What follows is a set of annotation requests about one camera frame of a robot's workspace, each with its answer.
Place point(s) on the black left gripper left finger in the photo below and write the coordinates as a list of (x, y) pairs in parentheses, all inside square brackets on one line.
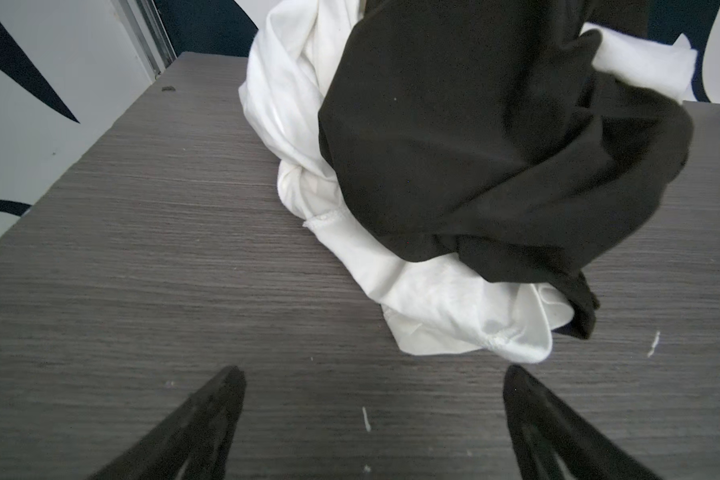
[(193, 442)]

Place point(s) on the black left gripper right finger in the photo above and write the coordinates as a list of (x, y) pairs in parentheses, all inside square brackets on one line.
[(551, 441)]

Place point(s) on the white cloth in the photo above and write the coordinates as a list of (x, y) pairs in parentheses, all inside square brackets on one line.
[(440, 305)]

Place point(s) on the black cloth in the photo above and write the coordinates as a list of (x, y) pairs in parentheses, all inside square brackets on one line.
[(481, 128)]

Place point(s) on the aluminium frame rail structure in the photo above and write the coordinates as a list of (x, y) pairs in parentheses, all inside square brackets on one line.
[(145, 27)]

